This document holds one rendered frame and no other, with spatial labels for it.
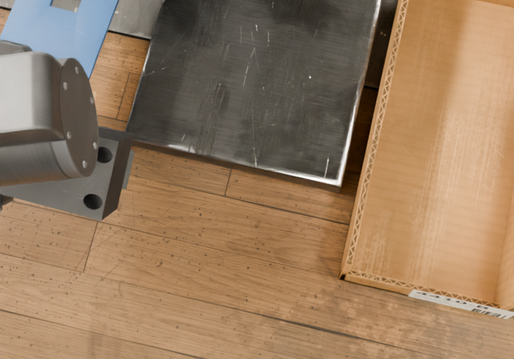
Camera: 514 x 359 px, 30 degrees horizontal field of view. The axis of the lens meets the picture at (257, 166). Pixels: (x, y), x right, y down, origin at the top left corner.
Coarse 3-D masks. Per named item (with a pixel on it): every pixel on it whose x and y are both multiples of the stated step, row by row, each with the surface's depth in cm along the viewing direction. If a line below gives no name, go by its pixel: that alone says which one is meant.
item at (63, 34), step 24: (24, 0) 68; (48, 0) 68; (96, 0) 68; (24, 24) 68; (48, 24) 68; (72, 24) 68; (96, 24) 68; (48, 48) 67; (72, 48) 67; (96, 48) 67
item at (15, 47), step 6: (0, 42) 54; (6, 42) 54; (12, 42) 55; (0, 48) 54; (6, 48) 54; (12, 48) 54; (18, 48) 54; (24, 48) 54; (30, 48) 55; (0, 54) 54; (0, 198) 56; (0, 210) 56
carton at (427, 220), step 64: (448, 0) 77; (512, 0) 76; (384, 64) 76; (448, 64) 76; (512, 64) 76; (384, 128) 74; (448, 128) 74; (512, 128) 74; (384, 192) 73; (448, 192) 73; (512, 192) 73; (384, 256) 72; (448, 256) 72; (512, 256) 68
